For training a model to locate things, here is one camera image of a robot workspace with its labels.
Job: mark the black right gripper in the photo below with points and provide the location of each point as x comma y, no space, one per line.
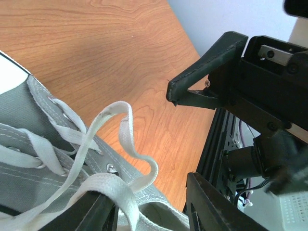
267,88

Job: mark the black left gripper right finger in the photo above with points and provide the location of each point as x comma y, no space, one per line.
209,210

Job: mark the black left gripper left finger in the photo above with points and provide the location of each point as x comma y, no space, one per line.
92,212

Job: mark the grey canvas sneaker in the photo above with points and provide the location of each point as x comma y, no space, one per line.
16,81

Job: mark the white shoelace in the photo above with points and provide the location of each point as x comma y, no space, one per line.
49,159

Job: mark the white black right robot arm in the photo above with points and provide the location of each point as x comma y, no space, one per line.
274,157

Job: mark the black right table side rail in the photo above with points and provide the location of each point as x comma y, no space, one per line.
219,140

